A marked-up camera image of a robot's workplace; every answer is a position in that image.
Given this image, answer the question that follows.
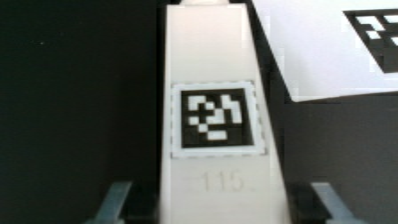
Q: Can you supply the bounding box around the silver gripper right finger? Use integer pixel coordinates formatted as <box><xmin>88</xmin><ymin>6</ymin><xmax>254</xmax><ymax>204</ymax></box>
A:
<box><xmin>287</xmin><ymin>181</ymin><xmax>362</xmax><ymax>224</ymax></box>

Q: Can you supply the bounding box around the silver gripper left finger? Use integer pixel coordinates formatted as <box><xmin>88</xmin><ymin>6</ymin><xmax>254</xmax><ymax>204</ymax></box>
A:
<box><xmin>81</xmin><ymin>180</ymin><xmax>161</xmax><ymax>224</ymax></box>

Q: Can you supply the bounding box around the white leg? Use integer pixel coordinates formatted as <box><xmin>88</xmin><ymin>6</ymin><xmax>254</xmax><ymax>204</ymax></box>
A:
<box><xmin>160</xmin><ymin>0</ymin><xmax>291</xmax><ymax>224</ymax></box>

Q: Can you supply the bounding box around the marker tag base plate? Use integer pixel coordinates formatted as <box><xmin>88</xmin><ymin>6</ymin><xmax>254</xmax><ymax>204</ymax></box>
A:
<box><xmin>252</xmin><ymin>0</ymin><xmax>398</xmax><ymax>102</ymax></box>

